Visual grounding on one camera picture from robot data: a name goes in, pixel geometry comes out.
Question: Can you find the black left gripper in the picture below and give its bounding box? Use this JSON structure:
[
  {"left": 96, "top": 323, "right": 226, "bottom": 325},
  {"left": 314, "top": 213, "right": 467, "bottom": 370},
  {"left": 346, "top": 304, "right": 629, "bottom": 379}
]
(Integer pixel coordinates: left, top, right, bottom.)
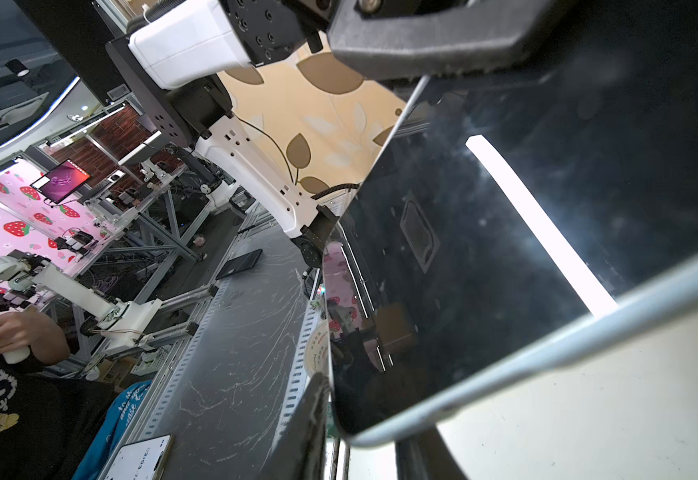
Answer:
[{"left": 220, "top": 0, "right": 576, "bottom": 80}]

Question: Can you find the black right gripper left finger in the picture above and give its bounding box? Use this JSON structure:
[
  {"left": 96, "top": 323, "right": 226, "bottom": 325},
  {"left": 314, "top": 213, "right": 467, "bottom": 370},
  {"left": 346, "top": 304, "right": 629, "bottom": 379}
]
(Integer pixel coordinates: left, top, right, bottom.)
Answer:
[{"left": 258, "top": 373, "right": 330, "bottom": 480}]

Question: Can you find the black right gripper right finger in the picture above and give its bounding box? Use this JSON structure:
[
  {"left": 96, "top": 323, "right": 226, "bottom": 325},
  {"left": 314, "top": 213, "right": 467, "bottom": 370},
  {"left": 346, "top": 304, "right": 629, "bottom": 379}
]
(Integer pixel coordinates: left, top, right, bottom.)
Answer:
[{"left": 395, "top": 427, "right": 467, "bottom": 480}]

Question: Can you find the black phone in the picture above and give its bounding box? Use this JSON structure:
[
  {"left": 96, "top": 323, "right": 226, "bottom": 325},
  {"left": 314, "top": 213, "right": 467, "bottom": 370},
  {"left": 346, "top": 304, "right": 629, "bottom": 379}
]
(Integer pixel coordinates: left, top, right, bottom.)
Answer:
[{"left": 323, "top": 1, "right": 698, "bottom": 447}]

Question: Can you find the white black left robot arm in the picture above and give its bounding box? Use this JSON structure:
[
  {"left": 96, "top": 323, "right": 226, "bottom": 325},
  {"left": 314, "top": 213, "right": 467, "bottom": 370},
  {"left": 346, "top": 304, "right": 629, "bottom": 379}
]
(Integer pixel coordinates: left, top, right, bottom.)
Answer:
[{"left": 19, "top": 1, "right": 571, "bottom": 268}]

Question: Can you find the white phone on bench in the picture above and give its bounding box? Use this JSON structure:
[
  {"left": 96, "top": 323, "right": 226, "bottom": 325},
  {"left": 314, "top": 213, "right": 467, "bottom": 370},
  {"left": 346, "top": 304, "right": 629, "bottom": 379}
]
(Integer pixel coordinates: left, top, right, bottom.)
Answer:
[{"left": 104, "top": 435, "right": 173, "bottom": 480}]

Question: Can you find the operator hand outside cell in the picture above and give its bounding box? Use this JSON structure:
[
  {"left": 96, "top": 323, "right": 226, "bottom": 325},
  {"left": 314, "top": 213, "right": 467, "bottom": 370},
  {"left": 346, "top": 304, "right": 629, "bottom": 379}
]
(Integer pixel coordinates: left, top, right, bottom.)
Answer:
[{"left": 0, "top": 310, "right": 71, "bottom": 365}]

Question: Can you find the pink screen monitor outside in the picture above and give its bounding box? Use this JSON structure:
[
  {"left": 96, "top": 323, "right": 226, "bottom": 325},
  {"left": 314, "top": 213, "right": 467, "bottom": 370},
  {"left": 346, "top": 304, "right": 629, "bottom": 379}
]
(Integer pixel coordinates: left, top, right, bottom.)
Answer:
[{"left": 30, "top": 159, "right": 91, "bottom": 204}]

